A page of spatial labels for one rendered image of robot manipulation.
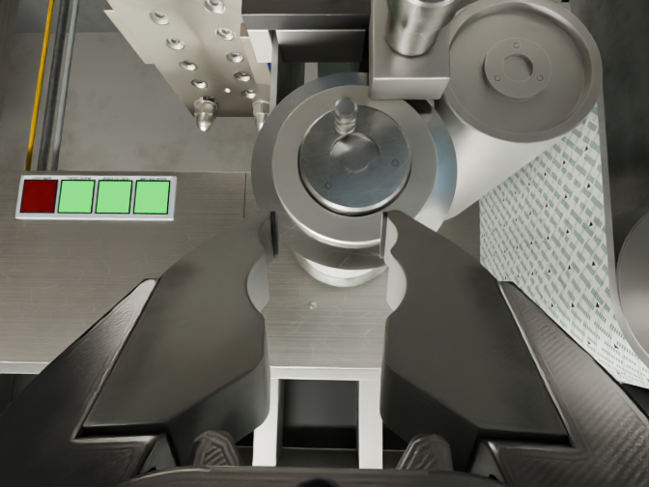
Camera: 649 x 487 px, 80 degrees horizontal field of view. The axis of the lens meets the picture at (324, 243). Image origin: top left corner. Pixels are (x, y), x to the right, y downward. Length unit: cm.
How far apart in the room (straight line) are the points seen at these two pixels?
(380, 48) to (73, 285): 58
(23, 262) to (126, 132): 148
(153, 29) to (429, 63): 37
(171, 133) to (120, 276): 147
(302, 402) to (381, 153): 50
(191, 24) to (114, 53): 188
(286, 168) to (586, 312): 25
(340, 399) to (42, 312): 48
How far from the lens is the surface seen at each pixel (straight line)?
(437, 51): 29
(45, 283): 74
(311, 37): 33
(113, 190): 70
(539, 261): 41
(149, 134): 213
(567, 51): 37
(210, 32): 54
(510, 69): 34
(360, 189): 26
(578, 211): 36
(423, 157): 28
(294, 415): 70
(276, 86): 32
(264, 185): 28
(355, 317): 59
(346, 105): 25
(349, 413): 69
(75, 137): 230
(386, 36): 28
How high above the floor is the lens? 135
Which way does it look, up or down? 9 degrees down
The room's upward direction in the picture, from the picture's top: 179 degrees counter-clockwise
